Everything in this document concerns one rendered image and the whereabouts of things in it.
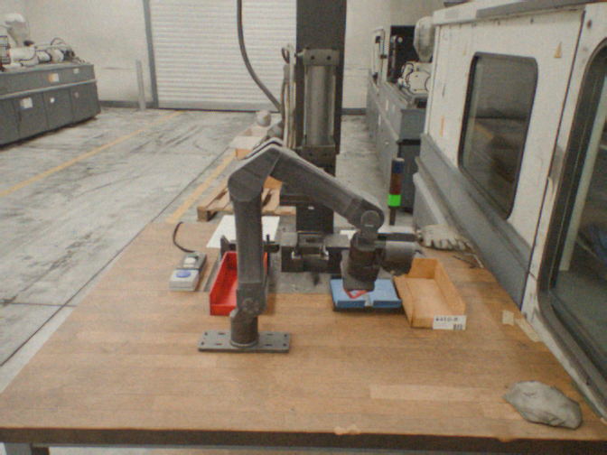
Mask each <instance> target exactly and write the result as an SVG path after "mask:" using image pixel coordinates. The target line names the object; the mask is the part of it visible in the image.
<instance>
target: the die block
mask: <svg viewBox="0 0 607 455"><path fill-rule="evenodd" d="M294 251H295V249H280V272H281V273H302V272H303V255H319V254H320V250H301V255H300V260H295V262H293V260H292V254H293V252H294ZM342 251H343V250H325V252H328V253H329V261H328V263H327V274H341V259H342V255H341V253H342Z"/></svg>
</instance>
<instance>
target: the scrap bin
mask: <svg viewBox="0 0 607 455"><path fill-rule="evenodd" d="M264 266H265V267H266V275H267V253H265V262H264ZM237 274H238V265H237V252H225V254H224V256H223V258H222V261H221V264H220V267H219V270H218V272H217V275H216V277H215V280H214V284H213V285H212V288H211V290H210V295H209V309H210V315H223V316H230V313H231V312H232V311H234V310H235V309H236V305H237V304H236V292H235V290H236V287H237V283H238V278H237Z"/></svg>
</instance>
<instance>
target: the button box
mask: <svg viewBox="0 0 607 455"><path fill-rule="evenodd" d="M181 224H183V222H182V221H179V222H178V224H177V226H176V228H175V230H174V231H173V235H172V239H173V243H174V244H176V245H177V246H178V247H179V248H180V249H181V250H183V251H185V252H189V253H184V254H183V256H182V259H181V260H180V263H179V264H178V265H177V267H176V270H198V271H199V277H201V274H202V272H203V269H204V267H205V265H206V264H207V260H206V259H207V254H206V253H199V252H197V251H193V250H189V249H186V248H183V247H182V246H180V245H179V244H178V242H177V241H176V239H175V235H176V231H177V229H178V227H179V226H180V225H181ZM188 254H197V255H198V257H197V258H195V259H196V261H195V263H194V264H185V259H186V258H188V256H187V255H188Z"/></svg>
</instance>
